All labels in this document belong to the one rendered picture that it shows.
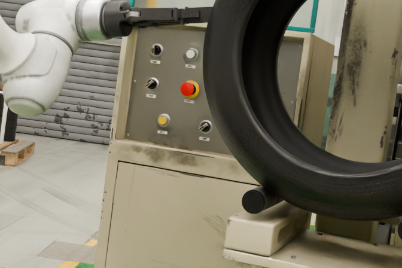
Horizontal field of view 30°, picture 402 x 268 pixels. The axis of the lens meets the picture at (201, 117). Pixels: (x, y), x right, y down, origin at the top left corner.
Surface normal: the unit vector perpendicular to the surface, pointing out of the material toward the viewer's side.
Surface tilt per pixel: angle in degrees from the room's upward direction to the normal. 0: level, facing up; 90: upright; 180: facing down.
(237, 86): 94
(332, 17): 90
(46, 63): 68
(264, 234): 90
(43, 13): 58
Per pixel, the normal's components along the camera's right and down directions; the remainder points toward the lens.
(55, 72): 0.78, -0.18
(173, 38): -0.33, 0.00
